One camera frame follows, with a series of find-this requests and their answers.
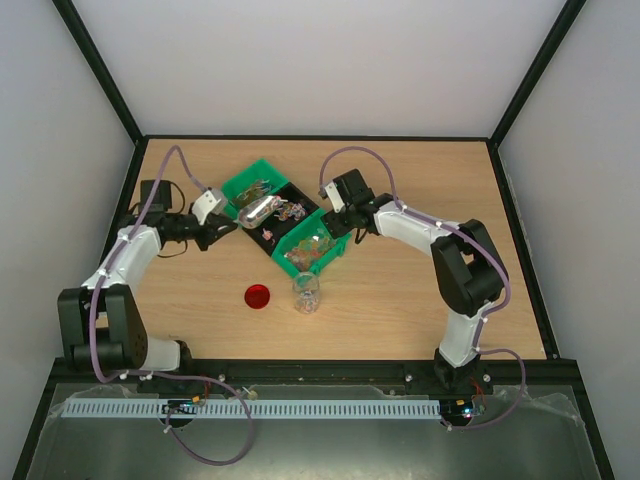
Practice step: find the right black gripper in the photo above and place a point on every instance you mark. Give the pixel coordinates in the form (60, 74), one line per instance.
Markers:
(338, 222)

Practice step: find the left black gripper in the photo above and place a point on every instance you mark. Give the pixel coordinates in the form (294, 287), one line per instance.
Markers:
(215, 223)

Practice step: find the metal candy scoop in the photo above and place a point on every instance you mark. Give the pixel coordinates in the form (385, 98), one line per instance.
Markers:
(255, 213)

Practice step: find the green bin star candies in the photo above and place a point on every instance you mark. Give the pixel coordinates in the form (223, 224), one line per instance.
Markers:
(309, 247)

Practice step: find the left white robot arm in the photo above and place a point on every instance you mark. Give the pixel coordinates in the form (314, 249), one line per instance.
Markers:
(102, 330)

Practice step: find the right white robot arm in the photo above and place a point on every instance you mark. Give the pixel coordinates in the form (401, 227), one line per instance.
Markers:
(470, 274)

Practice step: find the green bin wrapped candies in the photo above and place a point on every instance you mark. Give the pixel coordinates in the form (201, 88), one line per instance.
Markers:
(259, 179)

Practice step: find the black bin lollipops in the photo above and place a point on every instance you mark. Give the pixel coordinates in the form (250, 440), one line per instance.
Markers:
(296, 208)

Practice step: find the red jar lid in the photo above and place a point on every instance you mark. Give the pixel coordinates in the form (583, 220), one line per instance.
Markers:
(257, 296)

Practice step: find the clear glass jar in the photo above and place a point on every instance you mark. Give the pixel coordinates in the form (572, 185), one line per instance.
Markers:
(306, 292)

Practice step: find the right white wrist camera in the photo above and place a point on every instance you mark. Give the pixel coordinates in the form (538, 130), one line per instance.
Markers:
(330, 191)

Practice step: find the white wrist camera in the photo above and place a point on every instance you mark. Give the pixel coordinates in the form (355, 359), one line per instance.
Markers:
(330, 191)
(211, 201)

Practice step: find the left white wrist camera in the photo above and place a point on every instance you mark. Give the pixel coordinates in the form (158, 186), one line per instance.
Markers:
(211, 201)

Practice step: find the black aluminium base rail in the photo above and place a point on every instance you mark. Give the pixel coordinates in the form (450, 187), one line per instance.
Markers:
(404, 377)

